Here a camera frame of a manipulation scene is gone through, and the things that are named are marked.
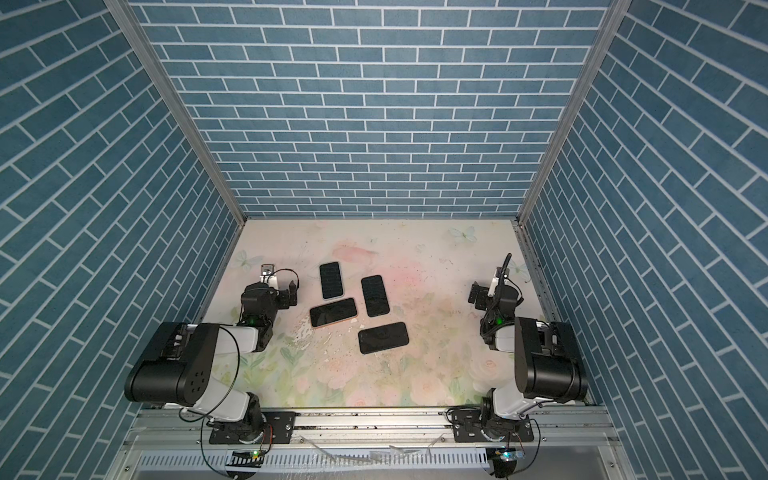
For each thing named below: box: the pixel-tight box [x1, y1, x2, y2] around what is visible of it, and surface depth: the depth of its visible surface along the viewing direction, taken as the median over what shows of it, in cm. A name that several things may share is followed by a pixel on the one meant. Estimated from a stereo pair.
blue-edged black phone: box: [358, 322, 409, 354], surface depth 91 cm
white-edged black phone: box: [319, 262, 343, 299], surface depth 104 cm
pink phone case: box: [309, 297, 358, 329], surface depth 98 cm
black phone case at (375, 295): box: [360, 274, 391, 318], surface depth 101 cm
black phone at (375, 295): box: [361, 274, 390, 317], surface depth 101 cm
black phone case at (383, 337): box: [358, 322, 409, 354], surface depth 91 cm
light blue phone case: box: [319, 261, 344, 300], surface depth 104 cm
